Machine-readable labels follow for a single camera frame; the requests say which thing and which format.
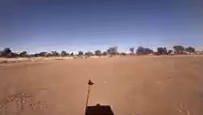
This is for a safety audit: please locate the pale dry grass strip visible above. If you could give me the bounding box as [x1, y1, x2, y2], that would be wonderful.
[0, 50, 124, 65]

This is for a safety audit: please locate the row of trees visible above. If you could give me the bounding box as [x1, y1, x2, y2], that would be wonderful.
[0, 36, 203, 65]

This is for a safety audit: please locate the reddish-brown dirt ground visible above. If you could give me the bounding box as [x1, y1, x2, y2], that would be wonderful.
[0, 49, 203, 115]

